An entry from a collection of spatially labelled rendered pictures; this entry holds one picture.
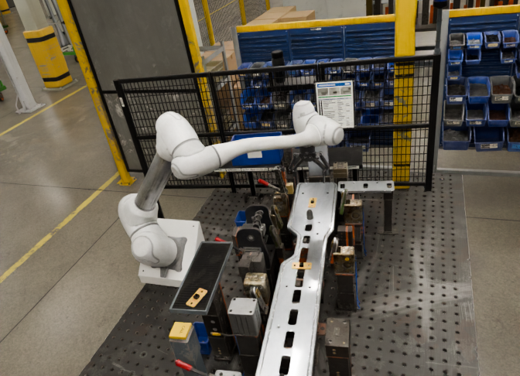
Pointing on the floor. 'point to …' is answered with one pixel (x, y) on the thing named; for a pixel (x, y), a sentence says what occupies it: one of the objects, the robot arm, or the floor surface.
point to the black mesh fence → (291, 114)
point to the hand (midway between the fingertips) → (310, 179)
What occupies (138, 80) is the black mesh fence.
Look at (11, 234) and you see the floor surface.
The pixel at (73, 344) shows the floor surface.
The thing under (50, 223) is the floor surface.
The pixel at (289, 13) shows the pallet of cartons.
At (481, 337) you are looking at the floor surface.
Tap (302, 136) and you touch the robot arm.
